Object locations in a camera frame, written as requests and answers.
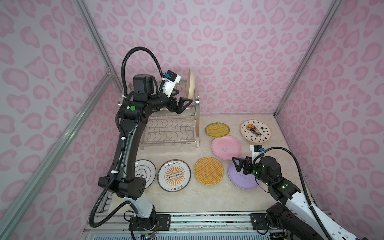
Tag purple plate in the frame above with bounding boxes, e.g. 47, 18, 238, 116
228, 162, 259, 190

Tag cream beige plate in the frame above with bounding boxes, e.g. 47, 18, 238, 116
186, 69, 196, 99

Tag pink plate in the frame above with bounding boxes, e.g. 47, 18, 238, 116
211, 136, 242, 161

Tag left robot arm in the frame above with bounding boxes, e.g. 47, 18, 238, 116
89, 71, 192, 231

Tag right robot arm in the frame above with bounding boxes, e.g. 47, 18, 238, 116
232, 156, 358, 240

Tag stainless steel dish rack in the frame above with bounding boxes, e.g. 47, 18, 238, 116
116, 75, 200, 149

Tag orange woven pattern plate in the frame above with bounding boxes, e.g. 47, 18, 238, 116
194, 157, 224, 186

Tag white star cartoon plate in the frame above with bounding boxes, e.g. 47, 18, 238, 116
240, 120, 272, 144

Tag green yellow woven plate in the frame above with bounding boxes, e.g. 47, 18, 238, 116
205, 123, 230, 138

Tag white plate orange sunburst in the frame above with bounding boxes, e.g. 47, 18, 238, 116
158, 160, 192, 193

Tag white plate black rim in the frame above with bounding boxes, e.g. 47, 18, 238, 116
135, 160, 157, 189

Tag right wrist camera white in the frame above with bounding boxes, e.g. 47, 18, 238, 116
250, 145, 264, 162

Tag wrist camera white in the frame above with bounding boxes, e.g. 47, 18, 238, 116
162, 70, 181, 98
250, 145, 264, 162

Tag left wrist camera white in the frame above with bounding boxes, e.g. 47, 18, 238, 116
162, 70, 181, 98

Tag aluminium frame profile left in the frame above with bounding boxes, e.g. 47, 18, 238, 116
1, 1, 118, 240

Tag aluminium frame profile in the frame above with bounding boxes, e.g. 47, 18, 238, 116
274, 0, 345, 119
1, 1, 118, 240

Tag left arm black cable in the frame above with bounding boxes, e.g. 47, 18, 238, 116
88, 46, 164, 228

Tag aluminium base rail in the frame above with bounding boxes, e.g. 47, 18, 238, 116
80, 191, 334, 240

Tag aluminium frame profile right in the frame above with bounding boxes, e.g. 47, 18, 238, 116
274, 0, 345, 119

